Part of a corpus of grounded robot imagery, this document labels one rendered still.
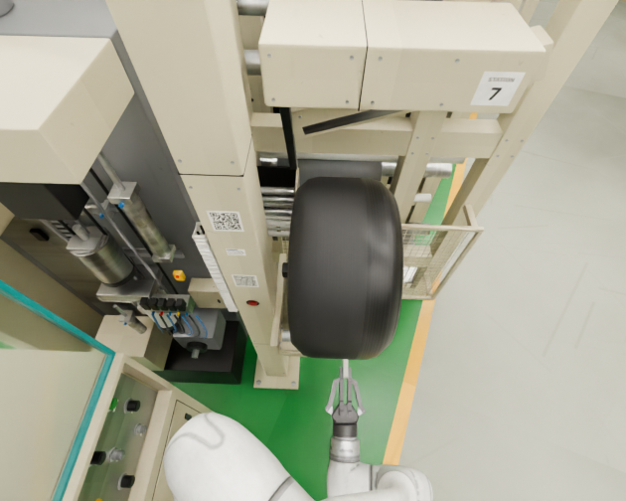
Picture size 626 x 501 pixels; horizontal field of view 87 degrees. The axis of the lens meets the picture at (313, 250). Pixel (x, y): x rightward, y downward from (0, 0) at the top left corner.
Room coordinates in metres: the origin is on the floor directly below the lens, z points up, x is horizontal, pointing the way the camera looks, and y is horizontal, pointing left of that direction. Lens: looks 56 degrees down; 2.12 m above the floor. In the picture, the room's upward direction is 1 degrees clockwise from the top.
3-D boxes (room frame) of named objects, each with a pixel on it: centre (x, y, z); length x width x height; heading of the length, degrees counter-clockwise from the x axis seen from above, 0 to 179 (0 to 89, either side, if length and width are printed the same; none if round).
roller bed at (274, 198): (0.95, 0.16, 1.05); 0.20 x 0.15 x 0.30; 89
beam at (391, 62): (0.86, -0.18, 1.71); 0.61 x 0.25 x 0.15; 89
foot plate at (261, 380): (0.55, 0.20, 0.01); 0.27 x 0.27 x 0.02; 89
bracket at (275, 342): (0.57, 0.13, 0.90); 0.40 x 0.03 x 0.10; 179
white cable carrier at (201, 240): (0.52, 0.29, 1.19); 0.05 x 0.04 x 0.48; 179
